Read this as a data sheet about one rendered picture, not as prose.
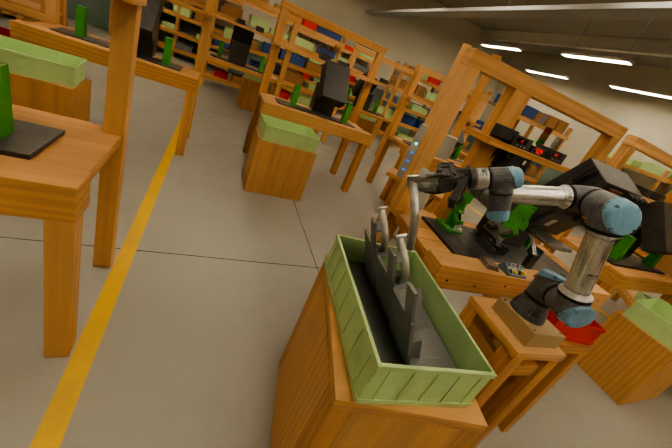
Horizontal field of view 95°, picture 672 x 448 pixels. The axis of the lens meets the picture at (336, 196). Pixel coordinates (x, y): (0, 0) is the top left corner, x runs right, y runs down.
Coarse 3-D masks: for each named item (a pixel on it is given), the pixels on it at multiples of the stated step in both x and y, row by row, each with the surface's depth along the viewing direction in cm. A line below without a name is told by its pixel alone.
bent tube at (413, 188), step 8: (408, 176) 107; (408, 184) 108; (416, 184) 107; (416, 192) 104; (416, 200) 102; (416, 208) 102; (416, 216) 102; (416, 224) 103; (408, 232) 109; (416, 232) 107; (408, 240) 112; (408, 248) 116
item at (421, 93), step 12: (396, 84) 853; (432, 84) 880; (384, 96) 906; (420, 96) 893; (432, 96) 909; (468, 96) 947; (372, 108) 910; (384, 108) 883; (408, 108) 916; (420, 108) 917; (408, 120) 927; (420, 120) 982; (384, 132) 923; (396, 132) 947
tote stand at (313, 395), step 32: (320, 288) 139; (320, 320) 124; (288, 352) 162; (320, 352) 112; (288, 384) 141; (320, 384) 102; (288, 416) 126; (320, 416) 93; (352, 416) 90; (384, 416) 92; (416, 416) 92; (448, 416) 95; (480, 416) 99
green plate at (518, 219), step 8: (520, 208) 196; (528, 208) 192; (536, 208) 188; (512, 216) 198; (520, 216) 194; (528, 216) 190; (504, 224) 200; (512, 224) 196; (520, 224) 192; (528, 224) 195
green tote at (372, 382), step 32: (352, 256) 140; (416, 256) 144; (352, 288) 106; (352, 320) 101; (448, 320) 116; (352, 352) 96; (480, 352) 100; (352, 384) 91; (384, 384) 86; (416, 384) 89; (448, 384) 92; (480, 384) 95
